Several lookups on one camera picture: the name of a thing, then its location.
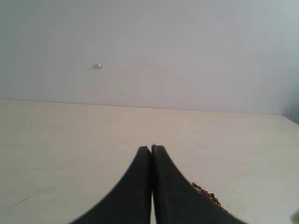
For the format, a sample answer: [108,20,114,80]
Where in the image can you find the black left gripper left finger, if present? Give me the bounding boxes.
[72,146,152,224]

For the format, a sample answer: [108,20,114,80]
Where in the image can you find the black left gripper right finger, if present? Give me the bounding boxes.
[151,145,244,224]

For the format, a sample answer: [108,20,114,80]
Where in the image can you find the brown pellets and white crumbs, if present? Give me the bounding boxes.
[191,182,228,213]

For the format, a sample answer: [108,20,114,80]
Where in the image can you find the white blob on wall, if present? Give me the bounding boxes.
[93,63,104,70]

